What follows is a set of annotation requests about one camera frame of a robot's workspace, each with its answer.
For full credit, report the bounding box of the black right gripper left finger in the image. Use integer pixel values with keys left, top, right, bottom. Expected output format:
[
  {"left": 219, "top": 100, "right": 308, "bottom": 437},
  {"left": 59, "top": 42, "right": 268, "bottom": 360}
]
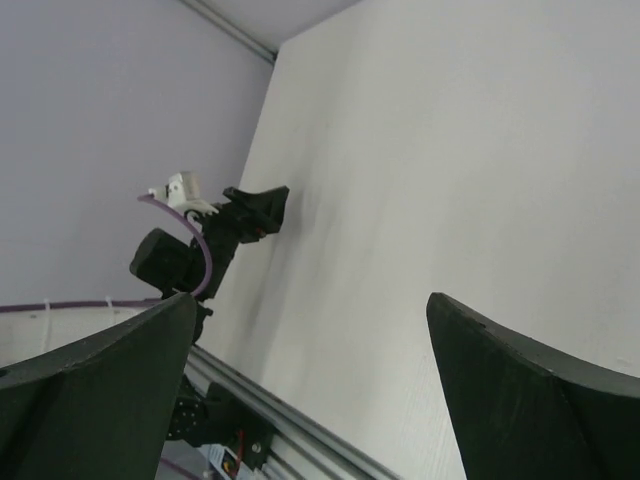
[{"left": 1, "top": 294, "right": 196, "bottom": 479}]

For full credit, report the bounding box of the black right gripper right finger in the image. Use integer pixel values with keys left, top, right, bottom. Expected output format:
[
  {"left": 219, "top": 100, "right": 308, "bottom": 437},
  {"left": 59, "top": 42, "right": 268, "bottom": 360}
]
[{"left": 426, "top": 293, "right": 639, "bottom": 479}]

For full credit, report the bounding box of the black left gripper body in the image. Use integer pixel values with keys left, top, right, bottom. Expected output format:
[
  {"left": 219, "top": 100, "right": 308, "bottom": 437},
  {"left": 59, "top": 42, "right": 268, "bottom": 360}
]
[{"left": 199, "top": 186, "right": 290, "bottom": 300}]

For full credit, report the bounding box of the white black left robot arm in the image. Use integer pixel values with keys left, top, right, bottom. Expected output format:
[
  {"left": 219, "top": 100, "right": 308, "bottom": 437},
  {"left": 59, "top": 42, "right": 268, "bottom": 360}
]
[{"left": 130, "top": 186, "right": 289, "bottom": 479}]

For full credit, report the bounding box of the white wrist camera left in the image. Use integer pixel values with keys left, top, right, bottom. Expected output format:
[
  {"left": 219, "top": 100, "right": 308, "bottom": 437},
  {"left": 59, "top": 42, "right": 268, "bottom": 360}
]
[{"left": 147, "top": 171, "right": 219, "bottom": 217}]

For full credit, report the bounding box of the aluminium mounting rail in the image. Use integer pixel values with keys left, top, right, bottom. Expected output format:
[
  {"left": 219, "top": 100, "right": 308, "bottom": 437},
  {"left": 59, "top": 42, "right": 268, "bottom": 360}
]
[{"left": 186, "top": 346, "right": 399, "bottom": 479}]

